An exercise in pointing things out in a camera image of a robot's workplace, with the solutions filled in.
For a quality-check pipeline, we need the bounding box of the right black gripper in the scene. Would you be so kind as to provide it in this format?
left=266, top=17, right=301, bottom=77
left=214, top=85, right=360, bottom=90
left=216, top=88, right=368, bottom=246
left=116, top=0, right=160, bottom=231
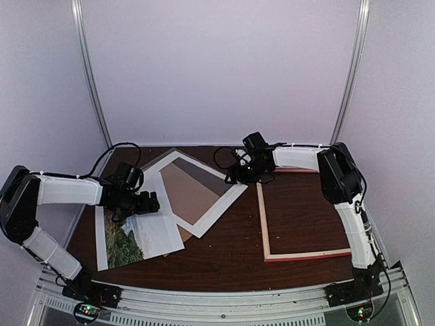
left=228, top=158, right=269, bottom=184

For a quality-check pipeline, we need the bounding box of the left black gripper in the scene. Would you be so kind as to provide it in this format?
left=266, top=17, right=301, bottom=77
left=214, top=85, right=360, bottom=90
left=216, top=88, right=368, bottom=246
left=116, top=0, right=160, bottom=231
left=118, top=189, right=160, bottom=217

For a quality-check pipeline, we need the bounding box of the clear acrylic sheet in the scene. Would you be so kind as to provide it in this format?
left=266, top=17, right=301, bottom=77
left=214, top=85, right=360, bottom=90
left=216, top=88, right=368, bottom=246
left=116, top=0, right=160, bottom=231
left=143, top=148, right=247, bottom=209

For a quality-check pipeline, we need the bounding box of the white mat board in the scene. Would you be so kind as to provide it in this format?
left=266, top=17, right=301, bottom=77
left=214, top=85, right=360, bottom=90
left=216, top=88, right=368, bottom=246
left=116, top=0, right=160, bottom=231
left=139, top=149, right=249, bottom=238

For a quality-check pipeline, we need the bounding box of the pink wooden picture frame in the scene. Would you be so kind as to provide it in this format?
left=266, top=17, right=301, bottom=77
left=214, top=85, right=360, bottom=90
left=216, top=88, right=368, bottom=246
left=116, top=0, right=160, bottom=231
left=256, top=182, right=351, bottom=263

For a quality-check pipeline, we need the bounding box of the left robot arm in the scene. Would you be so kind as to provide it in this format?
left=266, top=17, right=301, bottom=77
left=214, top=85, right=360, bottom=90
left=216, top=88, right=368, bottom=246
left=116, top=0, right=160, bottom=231
left=1, top=162, right=160, bottom=302

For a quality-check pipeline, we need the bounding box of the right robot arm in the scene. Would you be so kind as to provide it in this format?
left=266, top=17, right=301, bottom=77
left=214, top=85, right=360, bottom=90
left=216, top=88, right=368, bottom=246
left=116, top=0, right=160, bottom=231
left=225, top=132, right=381, bottom=300

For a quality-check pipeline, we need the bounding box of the landscape photo print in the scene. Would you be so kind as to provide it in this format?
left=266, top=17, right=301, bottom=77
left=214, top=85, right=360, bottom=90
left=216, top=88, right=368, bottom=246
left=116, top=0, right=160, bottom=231
left=95, top=206, right=185, bottom=271

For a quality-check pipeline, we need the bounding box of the brown backing board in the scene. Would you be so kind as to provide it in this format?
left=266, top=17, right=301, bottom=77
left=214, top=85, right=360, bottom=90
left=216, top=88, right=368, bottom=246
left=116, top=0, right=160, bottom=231
left=162, top=223, right=193, bottom=257

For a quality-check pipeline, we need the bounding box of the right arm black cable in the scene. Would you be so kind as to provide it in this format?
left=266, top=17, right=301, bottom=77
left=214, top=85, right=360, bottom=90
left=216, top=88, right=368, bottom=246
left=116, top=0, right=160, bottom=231
left=213, top=145, right=279, bottom=186

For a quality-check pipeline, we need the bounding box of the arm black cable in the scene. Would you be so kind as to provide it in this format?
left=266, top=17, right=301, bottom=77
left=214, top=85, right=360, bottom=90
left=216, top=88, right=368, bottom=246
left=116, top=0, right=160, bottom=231
left=213, top=145, right=279, bottom=186
left=80, top=142, right=142, bottom=181

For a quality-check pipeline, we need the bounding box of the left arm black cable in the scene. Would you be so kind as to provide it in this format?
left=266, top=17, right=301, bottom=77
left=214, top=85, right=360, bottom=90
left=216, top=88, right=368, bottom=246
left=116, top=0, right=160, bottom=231
left=80, top=142, right=142, bottom=181

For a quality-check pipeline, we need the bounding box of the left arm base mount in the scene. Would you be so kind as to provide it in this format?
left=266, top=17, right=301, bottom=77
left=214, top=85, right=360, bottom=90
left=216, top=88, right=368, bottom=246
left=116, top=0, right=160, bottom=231
left=57, top=267, right=122, bottom=325

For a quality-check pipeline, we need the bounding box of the front aluminium rail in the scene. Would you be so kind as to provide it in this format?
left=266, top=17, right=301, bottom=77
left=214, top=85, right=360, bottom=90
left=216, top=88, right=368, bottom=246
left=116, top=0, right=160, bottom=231
left=33, top=259, right=412, bottom=326

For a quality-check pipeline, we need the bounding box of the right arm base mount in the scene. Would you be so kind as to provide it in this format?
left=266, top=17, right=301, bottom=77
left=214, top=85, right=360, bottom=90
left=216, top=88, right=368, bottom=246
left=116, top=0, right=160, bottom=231
left=324, top=263, right=383, bottom=323

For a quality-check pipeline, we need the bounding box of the right aluminium corner post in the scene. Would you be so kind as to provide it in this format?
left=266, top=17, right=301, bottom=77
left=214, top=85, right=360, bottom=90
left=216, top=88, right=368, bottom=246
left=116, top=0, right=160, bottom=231
left=330, top=0, right=371, bottom=143

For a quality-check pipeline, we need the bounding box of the aluminium corner post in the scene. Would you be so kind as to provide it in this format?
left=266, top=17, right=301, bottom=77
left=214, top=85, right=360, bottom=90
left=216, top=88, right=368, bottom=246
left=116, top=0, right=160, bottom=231
left=71, top=0, right=113, bottom=148
left=330, top=0, right=371, bottom=143

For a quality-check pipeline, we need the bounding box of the left aluminium corner post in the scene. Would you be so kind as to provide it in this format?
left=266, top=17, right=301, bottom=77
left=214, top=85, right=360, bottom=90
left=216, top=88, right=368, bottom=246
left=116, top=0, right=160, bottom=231
left=71, top=0, right=113, bottom=148

